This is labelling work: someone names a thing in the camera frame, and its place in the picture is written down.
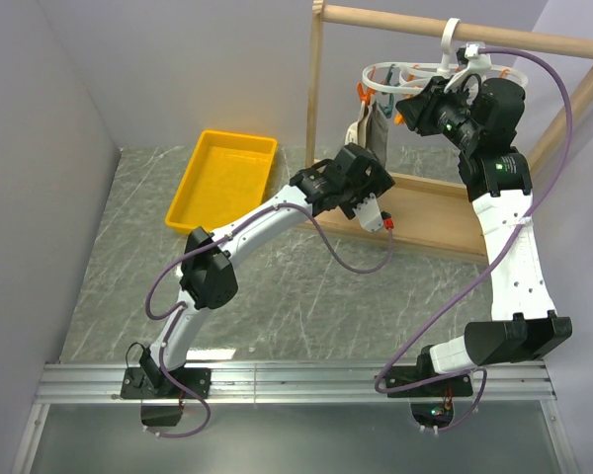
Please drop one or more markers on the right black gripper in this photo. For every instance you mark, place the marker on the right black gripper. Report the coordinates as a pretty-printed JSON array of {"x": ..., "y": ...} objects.
[{"x": 419, "y": 109}]

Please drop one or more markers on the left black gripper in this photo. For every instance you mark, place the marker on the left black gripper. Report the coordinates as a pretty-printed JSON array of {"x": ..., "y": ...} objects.
[{"x": 379, "y": 183}]

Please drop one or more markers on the grey underwear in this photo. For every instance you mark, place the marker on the grey underwear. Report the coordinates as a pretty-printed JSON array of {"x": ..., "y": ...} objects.
[{"x": 370, "y": 131}]

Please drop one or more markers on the orange clothespin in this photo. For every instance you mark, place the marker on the orange clothespin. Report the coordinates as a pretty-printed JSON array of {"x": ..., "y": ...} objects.
[
  {"x": 365, "y": 94},
  {"x": 399, "y": 119}
]

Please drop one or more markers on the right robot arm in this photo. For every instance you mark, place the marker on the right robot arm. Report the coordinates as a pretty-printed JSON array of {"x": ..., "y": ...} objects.
[{"x": 524, "y": 324}]

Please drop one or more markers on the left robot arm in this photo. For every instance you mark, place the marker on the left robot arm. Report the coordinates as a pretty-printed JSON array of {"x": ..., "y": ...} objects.
[{"x": 208, "y": 266}]

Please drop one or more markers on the white round clip hanger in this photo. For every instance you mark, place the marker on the white round clip hanger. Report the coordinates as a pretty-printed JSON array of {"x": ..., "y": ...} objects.
[{"x": 413, "y": 77}]

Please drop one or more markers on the teal clothespin front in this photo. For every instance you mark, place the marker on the teal clothespin front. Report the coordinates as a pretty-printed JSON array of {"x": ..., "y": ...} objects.
[{"x": 388, "y": 107}]

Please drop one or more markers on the teal clothespin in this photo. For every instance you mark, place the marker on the teal clothespin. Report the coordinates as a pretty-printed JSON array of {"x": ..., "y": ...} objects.
[
  {"x": 389, "y": 76},
  {"x": 388, "y": 107}
]

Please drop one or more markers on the teal clothespin right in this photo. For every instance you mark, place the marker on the teal clothespin right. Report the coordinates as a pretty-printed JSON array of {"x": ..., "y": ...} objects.
[{"x": 389, "y": 76}]

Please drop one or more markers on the yellow plastic tray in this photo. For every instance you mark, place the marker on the yellow plastic tray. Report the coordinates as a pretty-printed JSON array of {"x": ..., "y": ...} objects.
[{"x": 226, "y": 177}]

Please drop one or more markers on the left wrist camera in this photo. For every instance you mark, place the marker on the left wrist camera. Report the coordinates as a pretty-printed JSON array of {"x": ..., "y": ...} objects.
[{"x": 370, "y": 216}]

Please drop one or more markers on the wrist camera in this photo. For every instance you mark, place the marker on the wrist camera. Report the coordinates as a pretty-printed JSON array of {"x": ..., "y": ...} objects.
[
  {"x": 472, "y": 61},
  {"x": 370, "y": 216}
]

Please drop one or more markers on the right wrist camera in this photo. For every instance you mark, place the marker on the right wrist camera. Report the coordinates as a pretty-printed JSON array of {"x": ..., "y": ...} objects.
[{"x": 472, "y": 61}]

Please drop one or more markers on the aluminium mounting rail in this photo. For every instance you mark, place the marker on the aluminium mounting rail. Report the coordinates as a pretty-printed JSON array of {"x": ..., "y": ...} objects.
[{"x": 281, "y": 382}]

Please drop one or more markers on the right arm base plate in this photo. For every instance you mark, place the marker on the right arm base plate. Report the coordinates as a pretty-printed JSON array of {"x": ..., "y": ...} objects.
[{"x": 409, "y": 382}]

